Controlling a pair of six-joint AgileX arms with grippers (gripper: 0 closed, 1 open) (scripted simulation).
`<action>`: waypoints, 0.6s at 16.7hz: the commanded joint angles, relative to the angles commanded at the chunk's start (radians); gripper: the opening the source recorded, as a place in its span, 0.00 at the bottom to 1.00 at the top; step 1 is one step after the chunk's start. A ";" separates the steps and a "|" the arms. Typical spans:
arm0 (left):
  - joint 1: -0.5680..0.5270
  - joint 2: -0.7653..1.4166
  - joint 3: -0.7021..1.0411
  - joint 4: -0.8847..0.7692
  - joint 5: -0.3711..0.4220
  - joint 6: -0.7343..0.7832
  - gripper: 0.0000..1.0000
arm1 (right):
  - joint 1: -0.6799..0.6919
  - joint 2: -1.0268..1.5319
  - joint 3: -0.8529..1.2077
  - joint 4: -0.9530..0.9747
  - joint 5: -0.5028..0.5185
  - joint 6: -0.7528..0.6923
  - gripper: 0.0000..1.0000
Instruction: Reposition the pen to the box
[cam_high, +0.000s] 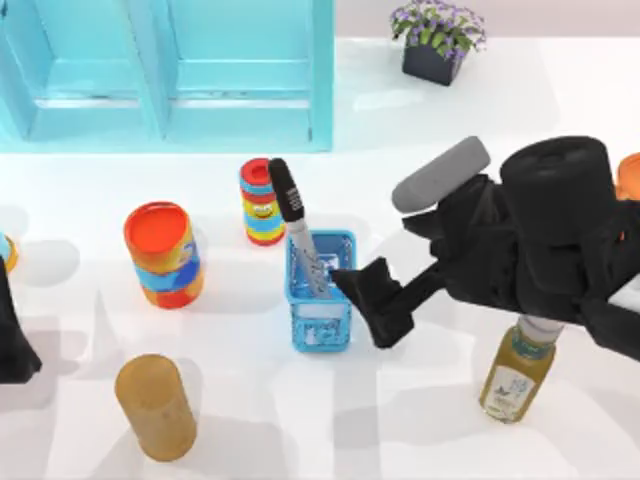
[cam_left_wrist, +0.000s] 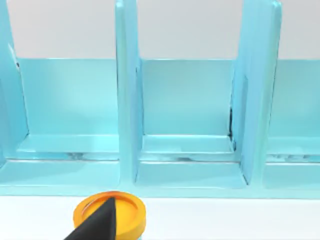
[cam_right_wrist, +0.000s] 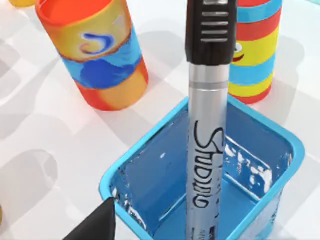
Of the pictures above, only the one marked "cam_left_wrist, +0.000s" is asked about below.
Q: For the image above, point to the light blue rack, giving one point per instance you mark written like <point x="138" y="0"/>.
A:
<point x="175" y="112"/>

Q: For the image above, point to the orange round cap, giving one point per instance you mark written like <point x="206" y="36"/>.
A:
<point x="130" y="212"/>

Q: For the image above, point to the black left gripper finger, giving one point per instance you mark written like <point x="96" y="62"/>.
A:
<point x="101" y="223"/>

